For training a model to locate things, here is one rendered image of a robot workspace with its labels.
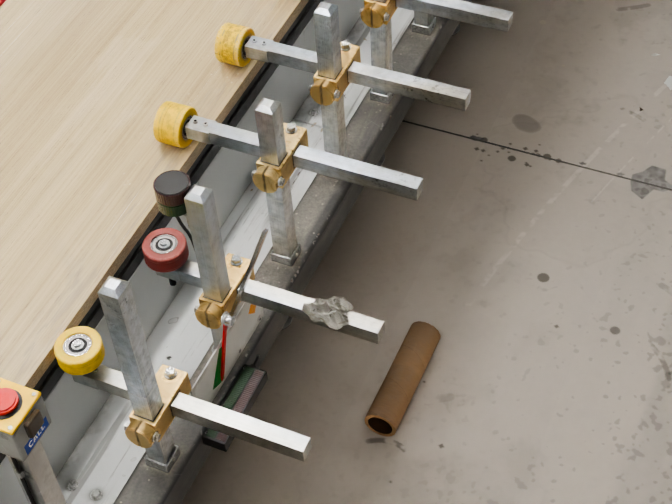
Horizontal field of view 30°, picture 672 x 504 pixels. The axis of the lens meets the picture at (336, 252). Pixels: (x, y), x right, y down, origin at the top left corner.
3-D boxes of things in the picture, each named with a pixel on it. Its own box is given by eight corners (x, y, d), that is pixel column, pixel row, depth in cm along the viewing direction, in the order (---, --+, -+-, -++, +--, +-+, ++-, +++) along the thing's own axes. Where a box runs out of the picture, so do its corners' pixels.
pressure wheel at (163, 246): (202, 273, 231) (194, 232, 223) (181, 305, 227) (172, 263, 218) (164, 262, 234) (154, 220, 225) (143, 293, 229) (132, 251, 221)
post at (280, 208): (300, 277, 253) (280, 98, 217) (293, 290, 251) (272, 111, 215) (285, 272, 254) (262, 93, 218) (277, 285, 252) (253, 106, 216)
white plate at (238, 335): (265, 315, 237) (260, 281, 229) (201, 423, 221) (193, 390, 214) (262, 314, 237) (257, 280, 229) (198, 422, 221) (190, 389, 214)
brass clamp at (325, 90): (364, 66, 249) (363, 46, 245) (336, 109, 241) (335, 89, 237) (335, 59, 251) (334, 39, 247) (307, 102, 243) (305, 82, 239)
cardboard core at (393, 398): (440, 327, 311) (395, 421, 293) (440, 346, 317) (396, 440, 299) (410, 317, 313) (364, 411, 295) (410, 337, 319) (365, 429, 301)
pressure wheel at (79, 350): (105, 357, 220) (92, 317, 211) (119, 391, 215) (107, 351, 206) (61, 374, 218) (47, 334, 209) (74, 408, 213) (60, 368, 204)
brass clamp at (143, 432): (195, 390, 214) (191, 373, 210) (156, 453, 206) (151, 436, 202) (163, 379, 215) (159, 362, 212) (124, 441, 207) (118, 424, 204)
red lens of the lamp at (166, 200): (198, 185, 204) (196, 175, 202) (181, 210, 200) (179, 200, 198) (166, 175, 205) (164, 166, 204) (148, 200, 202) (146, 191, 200)
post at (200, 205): (244, 363, 236) (212, 185, 200) (236, 378, 234) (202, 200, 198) (227, 358, 237) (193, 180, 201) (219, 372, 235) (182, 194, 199)
